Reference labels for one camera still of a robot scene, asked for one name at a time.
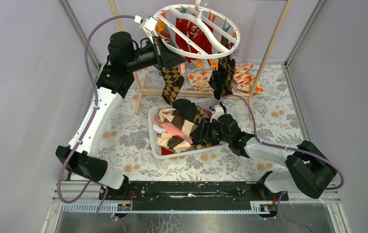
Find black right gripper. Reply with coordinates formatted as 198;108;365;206
189;117;231;144

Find brown yellow argyle sock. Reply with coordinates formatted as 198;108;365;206
161;66;184;105

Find white round sock hanger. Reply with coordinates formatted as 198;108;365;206
148;0;241;59

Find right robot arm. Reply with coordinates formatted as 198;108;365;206
199;114;338;200

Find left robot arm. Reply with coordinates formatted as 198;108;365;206
55;32;185;200

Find pink clothespin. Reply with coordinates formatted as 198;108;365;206
178;63;185;74

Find white laundry basket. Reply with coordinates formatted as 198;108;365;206
148;98;228;159

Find red sock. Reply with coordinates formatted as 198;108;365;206
175;19;212;54

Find orange patterned cloth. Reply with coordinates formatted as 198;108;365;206
186;63;255;93

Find dark green sock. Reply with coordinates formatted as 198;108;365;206
172;99;198;121

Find brown argyle hanging sock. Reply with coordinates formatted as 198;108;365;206
220;36;235;90

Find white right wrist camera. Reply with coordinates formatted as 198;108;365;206
210;104;225;122

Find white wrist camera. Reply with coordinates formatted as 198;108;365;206
134;15;157;44
210;104;225;122

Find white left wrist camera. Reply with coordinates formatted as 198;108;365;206
134;15;157;44

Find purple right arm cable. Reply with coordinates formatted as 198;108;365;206
218;94;346;233

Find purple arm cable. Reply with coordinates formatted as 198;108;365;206
56;15;136;233
218;94;346;233

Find wooden drying rack frame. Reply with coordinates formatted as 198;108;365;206
108;0;292;115

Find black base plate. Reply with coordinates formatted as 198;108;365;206
99;181;288;202

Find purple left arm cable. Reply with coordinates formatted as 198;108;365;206
56;15;136;233

